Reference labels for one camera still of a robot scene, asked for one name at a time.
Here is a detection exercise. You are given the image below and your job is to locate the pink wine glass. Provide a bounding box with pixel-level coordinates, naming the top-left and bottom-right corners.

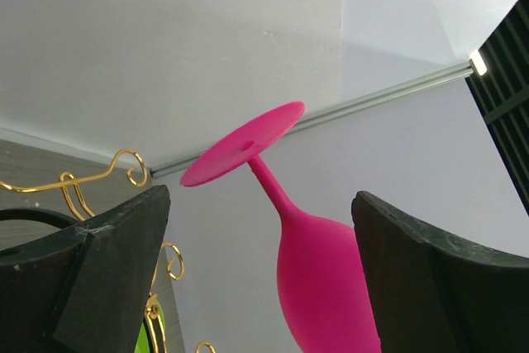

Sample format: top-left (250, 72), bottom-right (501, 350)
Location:
top-left (179, 102), bottom-right (382, 352)

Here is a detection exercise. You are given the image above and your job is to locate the gold wire wine glass rack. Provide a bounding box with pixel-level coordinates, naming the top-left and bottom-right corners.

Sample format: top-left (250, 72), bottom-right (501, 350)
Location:
top-left (0, 148), bottom-right (216, 353)

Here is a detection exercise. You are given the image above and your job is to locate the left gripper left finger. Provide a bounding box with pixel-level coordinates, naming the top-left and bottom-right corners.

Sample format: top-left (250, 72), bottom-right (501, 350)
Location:
top-left (1, 185), bottom-right (170, 352)

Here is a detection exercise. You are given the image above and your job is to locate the aluminium frame rail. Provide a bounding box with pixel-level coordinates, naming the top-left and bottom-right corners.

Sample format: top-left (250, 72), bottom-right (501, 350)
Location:
top-left (150, 60), bottom-right (474, 179)

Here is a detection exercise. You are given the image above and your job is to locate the green wine glass left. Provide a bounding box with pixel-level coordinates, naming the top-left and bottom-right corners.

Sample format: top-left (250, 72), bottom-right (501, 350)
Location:
top-left (134, 301), bottom-right (168, 353)

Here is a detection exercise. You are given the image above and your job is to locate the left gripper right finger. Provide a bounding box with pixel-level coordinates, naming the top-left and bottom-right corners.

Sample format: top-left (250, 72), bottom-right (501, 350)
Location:
top-left (351, 191), bottom-right (528, 352)

